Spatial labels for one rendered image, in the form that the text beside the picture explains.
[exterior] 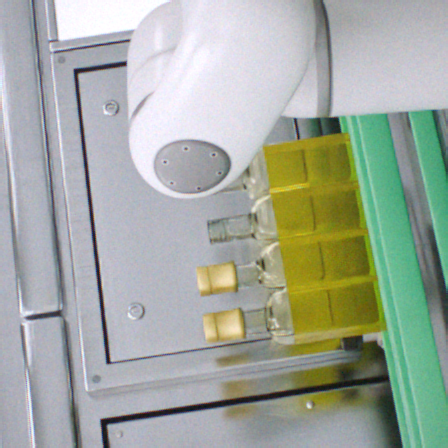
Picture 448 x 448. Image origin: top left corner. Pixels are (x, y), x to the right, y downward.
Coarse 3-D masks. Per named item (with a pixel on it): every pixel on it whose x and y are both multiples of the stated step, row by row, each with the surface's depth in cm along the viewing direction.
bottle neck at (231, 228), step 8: (232, 216) 143; (240, 216) 143; (208, 224) 142; (216, 224) 142; (224, 224) 142; (232, 224) 142; (240, 224) 142; (248, 224) 142; (208, 232) 142; (216, 232) 142; (224, 232) 142; (232, 232) 142; (240, 232) 142; (248, 232) 142; (216, 240) 142; (224, 240) 142; (232, 240) 143
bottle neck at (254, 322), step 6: (246, 312) 138; (252, 312) 138; (258, 312) 138; (246, 318) 137; (252, 318) 137; (258, 318) 137; (264, 318) 137; (246, 324) 137; (252, 324) 137; (258, 324) 137; (264, 324) 137; (246, 330) 137; (252, 330) 138; (258, 330) 138; (264, 330) 138
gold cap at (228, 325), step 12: (216, 312) 139; (228, 312) 138; (240, 312) 138; (204, 324) 137; (216, 324) 137; (228, 324) 137; (240, 324) 137; (216, 336) 137; (228, 336) 137; (240, 336) 138
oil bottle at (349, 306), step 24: (288, 288) 137; (312, 288) 137; (336, 288) 137; (360, 288) 136; (264, 312) 138; (288, 312) 136; (312, 312) 136; (336, 312) 136; (360, 312) 135; (384, 312) 135; (288, 336) 136; (312, 336) 137; (336, 336) 139
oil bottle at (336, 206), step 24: (288, 192) 141; (312, 192) 141; (336, 192) 141; (360, 192) 141; (264, 216) 141; (288, 216) 140; (312, 216) 140; (336, 216) 140; (360, 216) 140; (264, 240) 141
